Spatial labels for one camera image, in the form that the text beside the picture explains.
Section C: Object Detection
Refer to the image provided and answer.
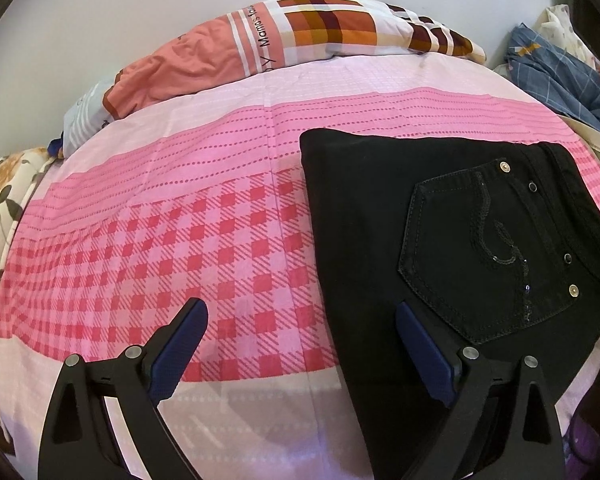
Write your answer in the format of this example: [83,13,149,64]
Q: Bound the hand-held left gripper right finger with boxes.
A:
[395,300,567,480]

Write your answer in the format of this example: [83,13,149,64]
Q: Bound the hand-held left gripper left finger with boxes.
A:
[37,297,210,480]

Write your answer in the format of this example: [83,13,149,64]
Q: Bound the black pants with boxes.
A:
[299,129,600,480]

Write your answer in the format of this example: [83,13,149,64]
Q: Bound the pink checked bed sheet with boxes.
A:
[0,55,600,480]

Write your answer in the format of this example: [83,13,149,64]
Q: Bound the purple cloth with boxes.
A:
[567,400,600,480]

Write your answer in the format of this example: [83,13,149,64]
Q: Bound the floral blanket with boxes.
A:
[0,147,63,441]

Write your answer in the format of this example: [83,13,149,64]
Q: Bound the plaid and salmon pillow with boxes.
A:
[60,0,487,158]

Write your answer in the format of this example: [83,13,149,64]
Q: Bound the blue grid-pattern cloth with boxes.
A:
[505,22,600,137]

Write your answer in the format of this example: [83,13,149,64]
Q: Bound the white floral cloth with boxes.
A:
[537,4,600,66]

